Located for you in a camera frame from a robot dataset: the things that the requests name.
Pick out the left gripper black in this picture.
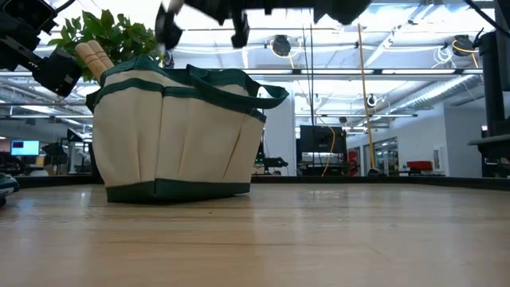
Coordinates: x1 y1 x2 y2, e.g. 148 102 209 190
0 34 84 97

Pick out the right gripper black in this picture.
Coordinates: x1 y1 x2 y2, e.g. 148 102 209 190
154 0 252 51

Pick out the straight-tine cultivator fork wooden handle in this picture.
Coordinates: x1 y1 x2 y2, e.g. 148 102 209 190
74 41 108 82

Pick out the wide trowel wooden handle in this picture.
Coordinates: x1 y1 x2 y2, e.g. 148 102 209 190
87 39 116 73

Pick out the beige green gardening bag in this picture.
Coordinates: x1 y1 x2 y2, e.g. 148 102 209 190
84 54 291 205

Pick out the green plant in black pot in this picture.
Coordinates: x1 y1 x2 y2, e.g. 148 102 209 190
46 8 165 179

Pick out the blue background screen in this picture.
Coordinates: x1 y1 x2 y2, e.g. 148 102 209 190
9 139 41 157

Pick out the black background monitor cart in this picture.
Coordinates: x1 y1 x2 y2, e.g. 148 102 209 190
298 124 349 177

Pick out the small black background device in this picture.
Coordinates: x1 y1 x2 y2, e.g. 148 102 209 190
262 156 290 175

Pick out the red background box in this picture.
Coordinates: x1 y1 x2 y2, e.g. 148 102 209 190
406 159 434 173

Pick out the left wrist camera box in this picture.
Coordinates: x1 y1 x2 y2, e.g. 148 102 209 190
0 0 58 37

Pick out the yellow hanging cable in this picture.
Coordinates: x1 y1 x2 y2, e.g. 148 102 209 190
355 22 384 177
320 124 338 177

